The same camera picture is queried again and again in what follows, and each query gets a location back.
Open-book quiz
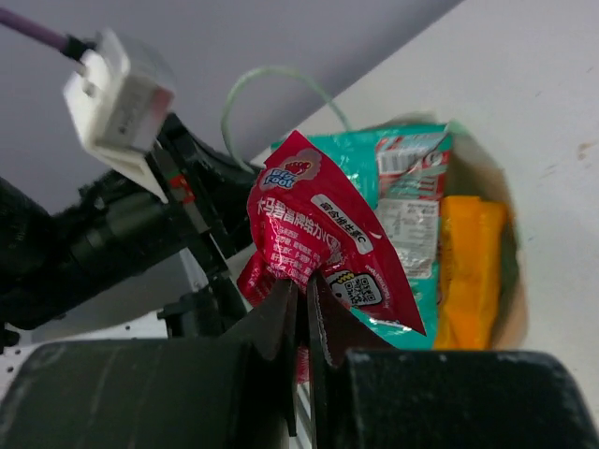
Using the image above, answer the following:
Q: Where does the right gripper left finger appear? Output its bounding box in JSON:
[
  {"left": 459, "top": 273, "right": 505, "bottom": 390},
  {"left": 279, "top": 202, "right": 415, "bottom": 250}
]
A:
[{"left": 1, "top": 280, "right": 299, "bottom": 448}]

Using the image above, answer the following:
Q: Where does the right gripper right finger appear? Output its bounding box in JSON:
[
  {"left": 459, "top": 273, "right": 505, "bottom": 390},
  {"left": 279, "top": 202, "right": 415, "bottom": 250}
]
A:
[{"left": 307, "top": 275, "right": 598, "bottom": 448}]

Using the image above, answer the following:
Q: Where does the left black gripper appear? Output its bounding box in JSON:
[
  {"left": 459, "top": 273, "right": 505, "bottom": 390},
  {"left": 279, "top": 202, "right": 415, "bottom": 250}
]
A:
[{"left": 46, "top": 113, "right": 259, "bottom": 329}]

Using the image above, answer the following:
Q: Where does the pink snack packet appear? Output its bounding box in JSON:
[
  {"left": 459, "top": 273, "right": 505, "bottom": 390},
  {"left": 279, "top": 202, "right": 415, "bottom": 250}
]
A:
[{"left": 236, "top": 129, "right": 428, "bottom": 384}]

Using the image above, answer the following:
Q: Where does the orange yellow snack packet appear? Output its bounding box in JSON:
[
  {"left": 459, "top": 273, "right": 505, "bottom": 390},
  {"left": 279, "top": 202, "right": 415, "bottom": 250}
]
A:
[{"left": 433, "top": 196, "right": 507, "bottom": 350}]

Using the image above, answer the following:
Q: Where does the teal candy packet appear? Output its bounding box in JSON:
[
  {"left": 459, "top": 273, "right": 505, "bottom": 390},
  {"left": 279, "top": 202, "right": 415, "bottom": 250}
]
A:
[{"left": 270, "top": 122, "right": 454, "bottom": 351}]

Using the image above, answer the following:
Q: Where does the green paper bag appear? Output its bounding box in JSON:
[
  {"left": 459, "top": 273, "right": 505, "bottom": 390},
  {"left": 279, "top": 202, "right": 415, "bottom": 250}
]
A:
[{"left": 433, "top": 120, "right": 528, "bottom": 350}]

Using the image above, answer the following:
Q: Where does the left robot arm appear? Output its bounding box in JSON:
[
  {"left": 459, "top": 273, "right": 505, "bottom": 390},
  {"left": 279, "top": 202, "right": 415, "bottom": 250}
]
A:
[{"left": 1, "top": 114, "right": 259, "bottom": 348}]

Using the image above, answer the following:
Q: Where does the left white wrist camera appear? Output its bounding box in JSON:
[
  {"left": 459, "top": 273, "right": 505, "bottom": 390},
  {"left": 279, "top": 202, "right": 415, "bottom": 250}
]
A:
[{"left": 63, "top": 28, "right": 175, "bottom": 203}]

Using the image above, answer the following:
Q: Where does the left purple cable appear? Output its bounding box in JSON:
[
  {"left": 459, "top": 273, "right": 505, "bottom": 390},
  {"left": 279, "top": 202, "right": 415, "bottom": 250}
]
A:
[{"left": 0, "top": 7, "right": 71, "bottom": 51}]

